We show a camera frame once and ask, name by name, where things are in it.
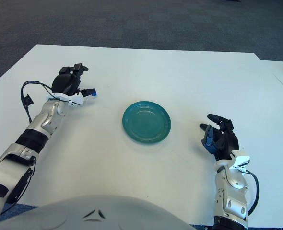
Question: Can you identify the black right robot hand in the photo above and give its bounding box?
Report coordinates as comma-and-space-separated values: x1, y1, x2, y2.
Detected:
199, 114, 240, 161

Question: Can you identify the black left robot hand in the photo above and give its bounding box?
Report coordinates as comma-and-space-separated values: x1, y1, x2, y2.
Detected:
51, 63, 94, 99

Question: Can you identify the teal round plate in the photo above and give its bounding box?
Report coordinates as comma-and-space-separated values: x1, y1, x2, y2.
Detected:
122, 101, 172, 144

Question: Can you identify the grey robot torso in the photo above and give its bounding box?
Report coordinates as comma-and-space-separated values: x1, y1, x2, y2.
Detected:
0, 194, 195, 230

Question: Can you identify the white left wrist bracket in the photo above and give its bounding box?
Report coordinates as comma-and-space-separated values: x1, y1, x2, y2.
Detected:
47, 92, 84, 107

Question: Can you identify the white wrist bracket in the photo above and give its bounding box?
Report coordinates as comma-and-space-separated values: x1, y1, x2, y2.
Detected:
229, 150, 250, 170
47, 92, 84, 107

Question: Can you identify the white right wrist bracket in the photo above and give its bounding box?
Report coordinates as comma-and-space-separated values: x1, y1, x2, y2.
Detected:
229, 150, 250, 170

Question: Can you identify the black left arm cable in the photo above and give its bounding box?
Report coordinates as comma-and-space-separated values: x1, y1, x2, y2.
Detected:
20, 80, 55, 123

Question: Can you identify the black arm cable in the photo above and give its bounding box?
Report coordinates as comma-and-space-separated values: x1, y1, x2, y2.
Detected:
242, 169, 260, 215
20, 80, 55, 123

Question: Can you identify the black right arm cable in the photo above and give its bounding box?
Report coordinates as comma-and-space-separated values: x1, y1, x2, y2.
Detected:
242, 169, 260, 215

